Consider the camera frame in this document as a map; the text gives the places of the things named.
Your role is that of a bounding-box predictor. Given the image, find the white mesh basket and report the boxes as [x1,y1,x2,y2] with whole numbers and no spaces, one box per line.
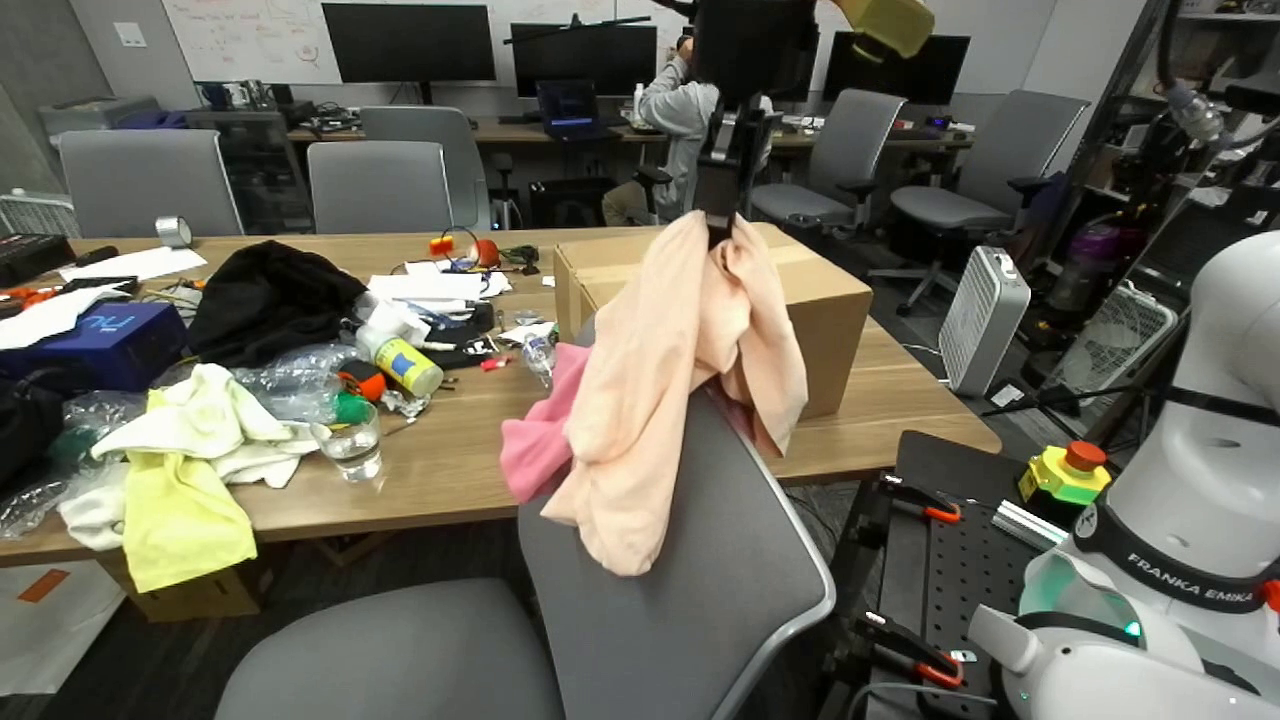
[1053,280,1188,399]

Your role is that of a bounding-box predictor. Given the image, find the clear glass cup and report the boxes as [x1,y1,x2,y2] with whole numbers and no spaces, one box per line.
[318,420,391,492]

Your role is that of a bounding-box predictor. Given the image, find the yellow red emergency stop button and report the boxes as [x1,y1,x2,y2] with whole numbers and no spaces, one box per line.
[1017,436,1119,512]

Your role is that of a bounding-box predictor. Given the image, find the white sheet orange tape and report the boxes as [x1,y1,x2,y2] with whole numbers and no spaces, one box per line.
[0,557,134,701]

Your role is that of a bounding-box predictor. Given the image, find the peach t-shirt colourful print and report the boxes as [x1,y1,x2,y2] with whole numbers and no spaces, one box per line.
[537,208,811,579]

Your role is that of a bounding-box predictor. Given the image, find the white ribbed space heater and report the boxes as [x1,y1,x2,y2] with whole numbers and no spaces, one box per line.
[938,241,1037,399]

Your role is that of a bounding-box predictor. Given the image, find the black computer monitor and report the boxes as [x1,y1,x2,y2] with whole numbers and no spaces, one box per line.
[818,31,977,110]
[320,0,500,89]
[509,15,660,100]

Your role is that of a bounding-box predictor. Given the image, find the yellow t-shirt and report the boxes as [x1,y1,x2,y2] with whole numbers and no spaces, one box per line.
[115,449,266,600]

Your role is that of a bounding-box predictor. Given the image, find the black bag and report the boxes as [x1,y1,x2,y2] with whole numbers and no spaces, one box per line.
[0,373,73,492]

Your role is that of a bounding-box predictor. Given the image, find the clear plastic bag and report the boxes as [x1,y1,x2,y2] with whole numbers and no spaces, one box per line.
[231,338,367,432]

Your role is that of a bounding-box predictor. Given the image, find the orange handled black clamp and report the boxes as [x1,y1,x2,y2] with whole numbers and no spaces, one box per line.
[853,608,980,698]
[878,474,970,532]

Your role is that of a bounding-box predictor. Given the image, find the white wall whiteboard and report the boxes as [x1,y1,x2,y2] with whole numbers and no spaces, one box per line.
[157,0,346,89]

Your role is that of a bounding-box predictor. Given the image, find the brown cardboard box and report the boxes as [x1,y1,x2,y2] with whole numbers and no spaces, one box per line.
[554,218,878,420]

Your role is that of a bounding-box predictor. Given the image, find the green yellow bottle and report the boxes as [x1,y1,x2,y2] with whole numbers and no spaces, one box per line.
[367,333,449,404]

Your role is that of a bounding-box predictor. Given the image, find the person in gray shirt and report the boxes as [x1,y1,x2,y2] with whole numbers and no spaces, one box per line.
[636,22,729,226]

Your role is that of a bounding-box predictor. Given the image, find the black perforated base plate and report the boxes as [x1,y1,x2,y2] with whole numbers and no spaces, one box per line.
[831,429,1072,720]

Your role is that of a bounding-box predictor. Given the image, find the dark blue box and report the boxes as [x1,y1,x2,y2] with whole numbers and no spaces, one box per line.
[0,295,193,396]

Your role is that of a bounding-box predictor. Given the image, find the small silver object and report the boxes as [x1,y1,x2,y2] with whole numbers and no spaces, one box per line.
[149,212,199,253]

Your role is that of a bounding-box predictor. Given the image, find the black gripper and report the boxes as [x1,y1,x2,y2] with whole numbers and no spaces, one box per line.
[694,0,819,253]

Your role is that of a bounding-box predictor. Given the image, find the wooden office desk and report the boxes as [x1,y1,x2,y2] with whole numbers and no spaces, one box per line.
[285,115,672,158]

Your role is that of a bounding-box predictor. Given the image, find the black garment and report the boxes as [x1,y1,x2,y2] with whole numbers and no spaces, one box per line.
[184,238,373,373]

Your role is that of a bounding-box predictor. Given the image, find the white paper sheets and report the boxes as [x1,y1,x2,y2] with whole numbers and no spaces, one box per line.
[363,261,521,319]
[56,246,212,289]

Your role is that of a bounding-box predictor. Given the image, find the cream white cloth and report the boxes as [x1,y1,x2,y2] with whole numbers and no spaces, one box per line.
[56,361,333,557]

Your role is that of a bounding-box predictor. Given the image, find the gray office chair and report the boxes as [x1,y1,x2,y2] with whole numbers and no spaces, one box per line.
[306,137,459,238]
[48,126,250,241]
[750,83,913,231]
[357,100,497,231]
[887,89,1097,249]
[212,383,842,720]

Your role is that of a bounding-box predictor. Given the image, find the small orange tool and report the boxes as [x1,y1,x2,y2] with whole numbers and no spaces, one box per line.
[424,231,509,271]

